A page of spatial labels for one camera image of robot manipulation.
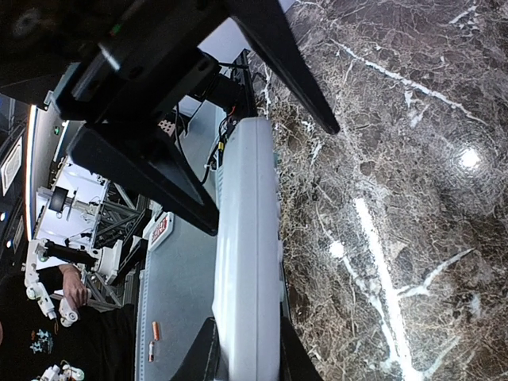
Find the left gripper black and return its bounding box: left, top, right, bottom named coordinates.
left=1, top=1, right=222, bottom=236

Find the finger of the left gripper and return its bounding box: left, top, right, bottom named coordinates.
left=225, top=0, right=340, bottom=134

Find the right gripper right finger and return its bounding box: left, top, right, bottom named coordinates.
left=279, top=317, right=323, bottom=381

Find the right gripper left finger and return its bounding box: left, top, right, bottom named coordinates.
left=174, top=317, right=221, bottom=381

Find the white remote control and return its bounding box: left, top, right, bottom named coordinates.
left=212, top=117, right=282, bottom=380

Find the pink perforated basket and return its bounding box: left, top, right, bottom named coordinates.
left=158, top=120, right=175, bottom=137

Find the white orange spare battery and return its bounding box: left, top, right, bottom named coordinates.
left=148, top=341, right=156, bottom=363

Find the person in black shirt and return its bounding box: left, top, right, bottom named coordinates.
left=1, top=264, right=136, bottom=380

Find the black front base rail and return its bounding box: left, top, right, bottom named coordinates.
left=231, top=49, right=258, bottom=118

